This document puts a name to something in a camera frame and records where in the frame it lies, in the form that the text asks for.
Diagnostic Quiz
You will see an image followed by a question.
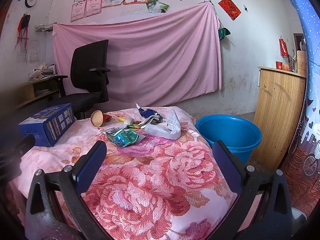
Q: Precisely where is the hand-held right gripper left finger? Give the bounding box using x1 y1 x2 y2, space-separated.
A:
25 140 110 240

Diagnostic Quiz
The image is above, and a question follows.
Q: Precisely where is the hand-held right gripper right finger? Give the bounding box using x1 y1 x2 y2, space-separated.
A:
212 140 293 240

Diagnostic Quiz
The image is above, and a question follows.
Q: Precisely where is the blue plastic bucket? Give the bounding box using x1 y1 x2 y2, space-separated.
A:
195 115 262 164

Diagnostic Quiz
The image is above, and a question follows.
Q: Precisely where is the blue snack wrapper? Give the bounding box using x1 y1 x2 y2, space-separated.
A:
135 102 164 125

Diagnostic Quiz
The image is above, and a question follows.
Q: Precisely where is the green crumpled wrapper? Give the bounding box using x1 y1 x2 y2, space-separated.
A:
105 127 145 147

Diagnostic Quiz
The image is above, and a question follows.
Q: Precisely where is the blue cardboard box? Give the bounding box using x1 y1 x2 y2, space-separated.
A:
18 103 76 147

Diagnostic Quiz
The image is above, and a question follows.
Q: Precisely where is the small yellow green wrapper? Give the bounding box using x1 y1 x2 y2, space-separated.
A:
126 121 147 130

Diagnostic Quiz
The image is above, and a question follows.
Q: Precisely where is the wooden desk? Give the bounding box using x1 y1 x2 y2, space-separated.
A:
15 75 68 108

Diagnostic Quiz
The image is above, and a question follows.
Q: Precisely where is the pink floral blanket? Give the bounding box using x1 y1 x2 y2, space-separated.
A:
7 106 260 240

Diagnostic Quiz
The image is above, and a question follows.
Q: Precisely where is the white grey plastic wrapper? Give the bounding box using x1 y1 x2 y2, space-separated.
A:
144 109 182 140

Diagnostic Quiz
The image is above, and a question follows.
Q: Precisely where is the wooden cabinet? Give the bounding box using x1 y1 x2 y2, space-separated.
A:
252 66 307 172

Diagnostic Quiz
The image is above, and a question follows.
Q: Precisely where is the stack of books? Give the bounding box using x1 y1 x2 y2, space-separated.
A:
28 62 58 81

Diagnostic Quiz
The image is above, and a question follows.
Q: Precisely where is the black office chair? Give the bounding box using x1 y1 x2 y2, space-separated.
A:
47 39 111 120

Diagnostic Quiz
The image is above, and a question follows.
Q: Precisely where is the light wooden board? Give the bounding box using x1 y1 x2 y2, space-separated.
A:
296 51 307 74

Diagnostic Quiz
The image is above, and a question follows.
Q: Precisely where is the red black hanging ornament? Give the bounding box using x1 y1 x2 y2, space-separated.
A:
14 14 31 53

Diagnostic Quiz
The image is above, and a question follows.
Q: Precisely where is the red hanging packet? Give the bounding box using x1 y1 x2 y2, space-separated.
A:
279 39 288 57

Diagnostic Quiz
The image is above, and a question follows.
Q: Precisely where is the green hanging bag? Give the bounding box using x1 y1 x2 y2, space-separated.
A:
218 26 231 40

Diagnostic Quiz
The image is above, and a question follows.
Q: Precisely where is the blue printed curtain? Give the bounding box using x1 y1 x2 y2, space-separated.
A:
280 0 320 218

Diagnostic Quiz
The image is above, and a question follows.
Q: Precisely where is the green leaf photo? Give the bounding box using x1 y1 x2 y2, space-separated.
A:
154 1 170 13

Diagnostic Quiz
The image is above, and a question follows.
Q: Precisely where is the flower photo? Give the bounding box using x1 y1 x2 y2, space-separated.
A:
146 0 159 13

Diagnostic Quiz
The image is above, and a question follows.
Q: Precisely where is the wall calendar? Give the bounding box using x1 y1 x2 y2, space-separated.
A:
29 40 40 63

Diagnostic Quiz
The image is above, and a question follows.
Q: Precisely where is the pink wall cloth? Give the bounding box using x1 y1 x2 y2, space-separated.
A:
52 1 223 108

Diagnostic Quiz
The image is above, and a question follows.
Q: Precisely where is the wire wall rack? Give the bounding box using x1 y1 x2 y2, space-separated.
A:
35 24 54 33

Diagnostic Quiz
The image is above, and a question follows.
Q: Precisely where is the dark wooden door frame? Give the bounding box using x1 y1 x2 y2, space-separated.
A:
294 33 304 55

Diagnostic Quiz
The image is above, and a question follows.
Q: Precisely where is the red paper wall poster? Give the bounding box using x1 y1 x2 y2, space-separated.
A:
218 0 242 21

